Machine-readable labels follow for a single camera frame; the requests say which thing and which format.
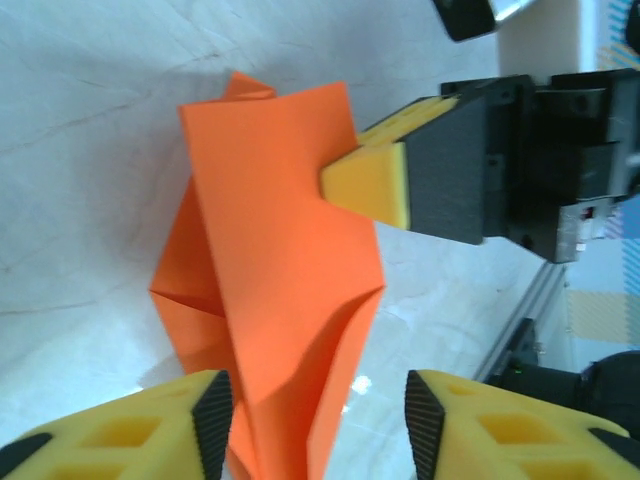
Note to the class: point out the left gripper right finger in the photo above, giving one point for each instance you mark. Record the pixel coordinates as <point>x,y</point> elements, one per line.
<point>465,400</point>

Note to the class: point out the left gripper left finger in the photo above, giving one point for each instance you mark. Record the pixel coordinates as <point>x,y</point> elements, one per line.
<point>165,410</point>

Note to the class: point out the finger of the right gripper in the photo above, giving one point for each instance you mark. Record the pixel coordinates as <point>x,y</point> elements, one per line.
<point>400,122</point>
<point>440,175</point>

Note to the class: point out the orange paper sheet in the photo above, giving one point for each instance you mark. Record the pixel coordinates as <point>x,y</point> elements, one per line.
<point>280,240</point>

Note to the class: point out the aluminium side floor beam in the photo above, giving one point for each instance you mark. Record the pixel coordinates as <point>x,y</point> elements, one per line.
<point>525,320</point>

